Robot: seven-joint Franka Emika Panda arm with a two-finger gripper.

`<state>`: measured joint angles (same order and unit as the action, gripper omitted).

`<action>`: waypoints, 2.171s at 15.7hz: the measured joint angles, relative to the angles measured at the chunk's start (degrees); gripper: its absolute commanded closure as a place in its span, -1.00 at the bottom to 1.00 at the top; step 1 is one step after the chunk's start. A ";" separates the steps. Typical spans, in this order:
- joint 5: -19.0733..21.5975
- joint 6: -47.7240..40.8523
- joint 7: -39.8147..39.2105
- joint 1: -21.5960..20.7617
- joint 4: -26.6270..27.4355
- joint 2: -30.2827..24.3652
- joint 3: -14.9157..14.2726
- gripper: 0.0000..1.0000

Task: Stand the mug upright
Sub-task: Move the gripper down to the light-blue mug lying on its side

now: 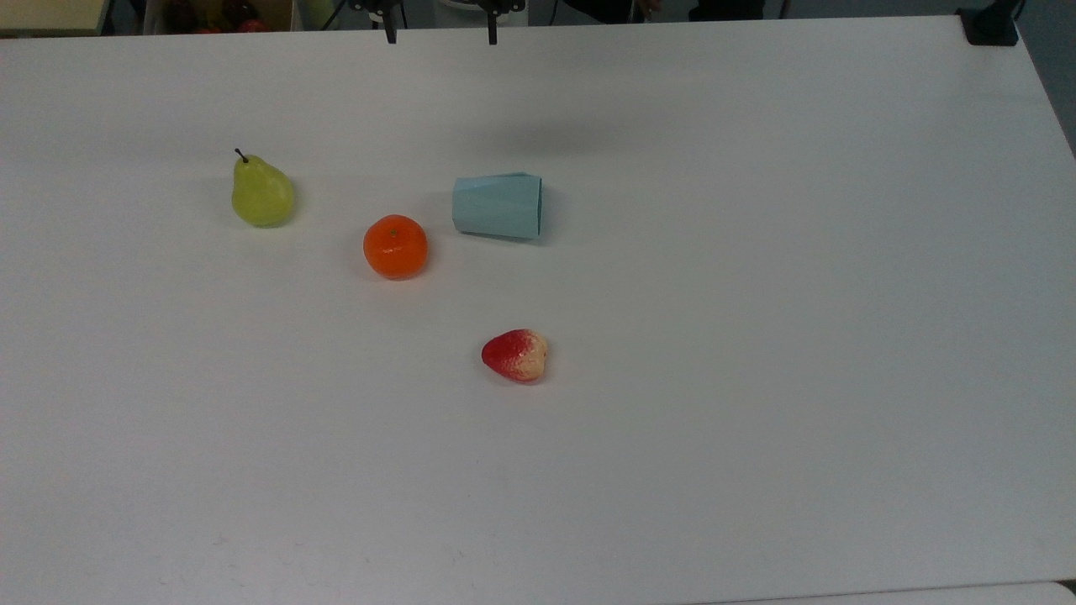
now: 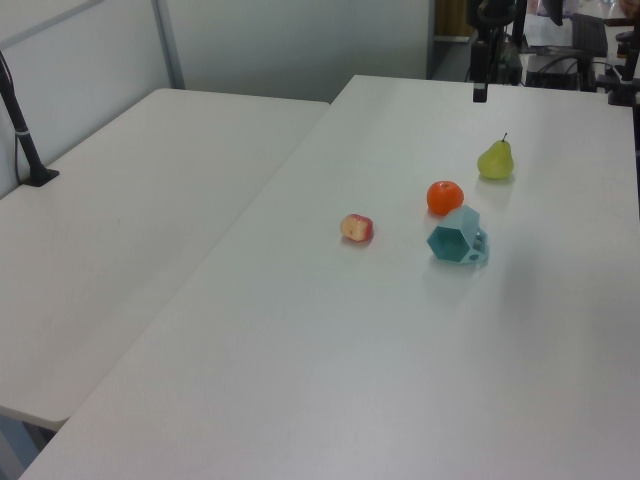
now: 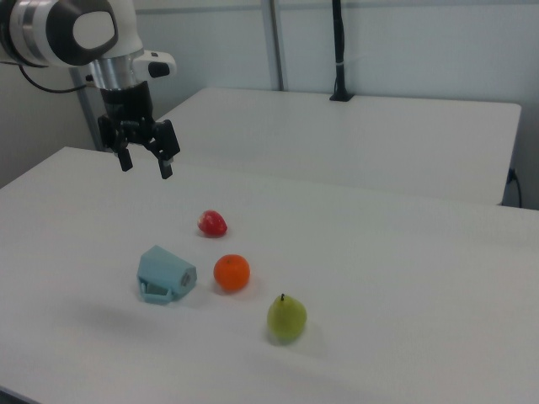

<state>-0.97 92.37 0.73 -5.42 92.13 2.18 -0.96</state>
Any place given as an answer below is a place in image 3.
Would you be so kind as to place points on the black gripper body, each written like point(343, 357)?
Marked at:
point(126, 105)

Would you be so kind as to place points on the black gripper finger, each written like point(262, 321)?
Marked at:
point(166, 145)
point(123, 155)

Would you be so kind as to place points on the light blue mug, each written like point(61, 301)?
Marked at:
point(162, 269)

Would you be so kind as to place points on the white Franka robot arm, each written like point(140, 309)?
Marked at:
point(50, 29)

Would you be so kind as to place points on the red toy strawberry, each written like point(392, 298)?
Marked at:
point(212, 224)

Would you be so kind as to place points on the orange toy fruit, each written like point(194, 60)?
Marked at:
point(231, 272)

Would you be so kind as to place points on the white background table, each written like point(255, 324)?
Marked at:
point(337, 139)

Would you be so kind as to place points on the black pole with base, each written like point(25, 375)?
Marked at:
point(339, 50)

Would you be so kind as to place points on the green toy pear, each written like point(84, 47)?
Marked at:
point(287, 319)

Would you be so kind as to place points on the grey partition post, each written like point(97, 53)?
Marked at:
point(275, 42)
point(86, 113)

